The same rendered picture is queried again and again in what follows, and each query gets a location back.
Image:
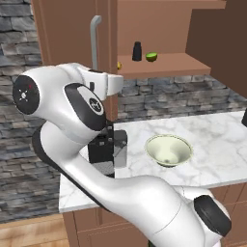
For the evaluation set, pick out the green kiwi half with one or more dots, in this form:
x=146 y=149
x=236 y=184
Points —
x=151 y=57

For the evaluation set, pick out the dark object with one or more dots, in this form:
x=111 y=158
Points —
x=245 y=118

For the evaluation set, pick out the brown cabinet door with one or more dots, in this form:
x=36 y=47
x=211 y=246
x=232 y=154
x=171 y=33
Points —
x=64 y=32

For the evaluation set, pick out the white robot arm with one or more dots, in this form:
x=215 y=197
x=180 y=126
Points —
x=128 y=199

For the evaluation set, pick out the brown open wall shelf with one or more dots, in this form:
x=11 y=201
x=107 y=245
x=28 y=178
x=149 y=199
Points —
x=160 y=67

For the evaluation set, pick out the pale green bowl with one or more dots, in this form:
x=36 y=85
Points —
x=169 y=151

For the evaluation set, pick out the black shaker bottle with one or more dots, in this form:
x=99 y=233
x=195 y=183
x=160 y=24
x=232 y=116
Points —
x=137 y=51

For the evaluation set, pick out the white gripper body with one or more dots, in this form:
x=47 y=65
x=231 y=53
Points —
x=115 y=84

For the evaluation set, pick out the brown wall cabinet panel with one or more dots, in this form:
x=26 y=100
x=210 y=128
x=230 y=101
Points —
x=222 y=41

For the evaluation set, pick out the small yellow object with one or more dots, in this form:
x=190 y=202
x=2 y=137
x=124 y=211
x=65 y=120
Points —
x=119 y=65

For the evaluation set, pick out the black and grey coffee machine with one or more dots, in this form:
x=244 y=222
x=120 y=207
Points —
x=103 y=151

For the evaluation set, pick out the brown base cabinets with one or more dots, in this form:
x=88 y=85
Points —
x=87 y=228

